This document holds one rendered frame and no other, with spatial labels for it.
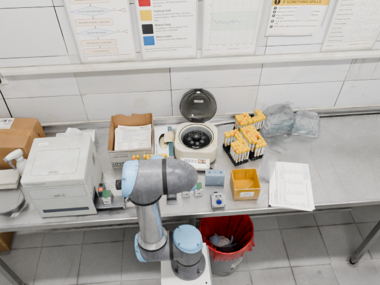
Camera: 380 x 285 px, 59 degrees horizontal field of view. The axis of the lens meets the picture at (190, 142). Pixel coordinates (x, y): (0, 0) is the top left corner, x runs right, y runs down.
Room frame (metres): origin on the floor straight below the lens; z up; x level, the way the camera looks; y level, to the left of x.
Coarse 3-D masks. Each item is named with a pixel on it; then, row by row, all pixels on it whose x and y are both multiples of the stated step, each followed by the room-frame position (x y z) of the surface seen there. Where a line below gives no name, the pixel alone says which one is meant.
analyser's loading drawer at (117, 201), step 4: (112, 196) 0.97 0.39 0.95; (116, 196) 0.99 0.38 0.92; (120, 196) 0.99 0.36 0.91; (96, 200) 0.96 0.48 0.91; (100, 200) 0.96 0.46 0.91; (112, 200) 0.94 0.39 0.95; (116, 200) 0.96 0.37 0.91; (120, 200) 0.96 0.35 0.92; (96, 204) 0.94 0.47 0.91; (100, 204) 0.94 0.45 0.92; (112, 204) 0.93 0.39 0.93; (116, 204) 0.94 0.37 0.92; (120, 204) 0.94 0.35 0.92; (124, 204) 0.94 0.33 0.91; (96, 208) 0.92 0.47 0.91; (100, 208) 0.92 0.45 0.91
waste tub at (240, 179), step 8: (232, 176) 1.06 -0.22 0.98; (240, 176) 1.11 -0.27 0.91; (248, 176) 1.12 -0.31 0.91; (256, 176) 1.08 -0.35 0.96; (232, 184) 1.04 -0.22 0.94; (240, 184) 1.08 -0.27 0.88; (248, 184) 1.08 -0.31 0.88; (256, 184) 1.05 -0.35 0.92; (232, 192) 1.02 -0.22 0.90; (240, 192) 0.98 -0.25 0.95; (248, 192) 0.99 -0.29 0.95; (256, 192) 0.99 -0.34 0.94; (240, 200) 0.98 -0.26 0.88
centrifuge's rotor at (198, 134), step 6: (192, 132) 1.38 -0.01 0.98; (198, 132) 1.38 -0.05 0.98; (186, 138) 1.33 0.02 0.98; (192, 138) 1.34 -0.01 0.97; (198, 138) 1.32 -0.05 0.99; (204, 138) 1.33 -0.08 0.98; (186, 144) 1.30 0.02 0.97; (192, 144) 1.29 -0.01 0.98; (198, 144) 1.29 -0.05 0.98; (204, 144) 1.29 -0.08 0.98
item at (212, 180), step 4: (208, 172) 1.09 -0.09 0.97; (212, 172) 1.09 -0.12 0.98; (216, 172) 1.09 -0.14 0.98; (220, 172) 1.09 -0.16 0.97; (224, 172) 1.09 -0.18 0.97; (208, 176) 1.07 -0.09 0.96; (212, 176) 1.07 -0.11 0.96; (216, 176) 1.07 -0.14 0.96; (220, 176) 1.07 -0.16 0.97; (224, 176) 1.07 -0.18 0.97; (208, 180) 1.07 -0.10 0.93; (212, 180) 1.07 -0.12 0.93; (216, 180) 1.07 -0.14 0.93; (220, 180) 1.07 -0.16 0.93; (208, 184) 1.07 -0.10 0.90; (212, 184) 1.07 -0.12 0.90; (216, 184) 1.07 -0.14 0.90; (220, 184) 1.07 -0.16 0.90; (208, 188) 1.06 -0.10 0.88; (212, 188) 1.06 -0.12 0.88; (216, 188) 1.06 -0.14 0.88; (220, 188) 1.06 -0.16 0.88
